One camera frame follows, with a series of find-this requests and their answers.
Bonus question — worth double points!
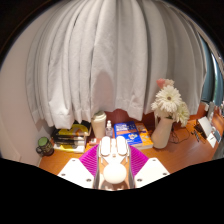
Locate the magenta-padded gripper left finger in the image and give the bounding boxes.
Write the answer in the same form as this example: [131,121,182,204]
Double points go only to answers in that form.
[57,144,101,190]

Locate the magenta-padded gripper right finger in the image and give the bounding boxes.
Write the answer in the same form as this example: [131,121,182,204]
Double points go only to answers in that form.
[128,145,170,189]

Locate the white rabbit-shaped computer mouse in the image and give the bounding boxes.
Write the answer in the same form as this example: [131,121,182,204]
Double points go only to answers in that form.
[98,135,130,185]

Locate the stack of yellow-black books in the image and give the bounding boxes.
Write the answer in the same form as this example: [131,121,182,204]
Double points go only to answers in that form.
[51,121,93,154]

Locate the flat red box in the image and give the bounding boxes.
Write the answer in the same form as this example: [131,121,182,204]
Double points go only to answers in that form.
[88,137,101,146]

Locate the white ceramic vase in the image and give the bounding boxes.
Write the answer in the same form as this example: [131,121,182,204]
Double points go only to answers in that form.
[150,116,175,150]

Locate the green mug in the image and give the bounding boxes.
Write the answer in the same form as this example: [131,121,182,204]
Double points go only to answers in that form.
[35,136,55,158]

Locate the blue book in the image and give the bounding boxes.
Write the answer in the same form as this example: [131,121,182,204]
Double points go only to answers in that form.
[113,121,143,148]

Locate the white canister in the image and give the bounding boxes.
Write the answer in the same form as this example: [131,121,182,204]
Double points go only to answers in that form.
[90,110,108,139]

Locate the clear pump bottle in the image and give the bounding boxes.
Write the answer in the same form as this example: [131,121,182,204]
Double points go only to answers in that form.
[105,120,114,139]

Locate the white paper sheet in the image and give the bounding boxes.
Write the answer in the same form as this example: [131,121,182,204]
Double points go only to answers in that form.
[206,133,218,149]

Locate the white tablet device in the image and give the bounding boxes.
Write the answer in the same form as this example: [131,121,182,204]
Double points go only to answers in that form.
[194,115,213,138]

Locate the white and pink flower bouquet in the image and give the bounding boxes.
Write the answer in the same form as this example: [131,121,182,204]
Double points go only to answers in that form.
[150,78,191,128]

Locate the grey upright device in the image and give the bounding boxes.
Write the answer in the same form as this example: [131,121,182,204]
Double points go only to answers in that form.
[207,101,217,123]

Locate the white curtain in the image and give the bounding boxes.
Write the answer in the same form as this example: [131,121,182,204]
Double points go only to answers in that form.
[25,0,208,130]

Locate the black cable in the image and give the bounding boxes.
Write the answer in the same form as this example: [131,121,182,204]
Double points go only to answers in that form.
[169,124,192,145]

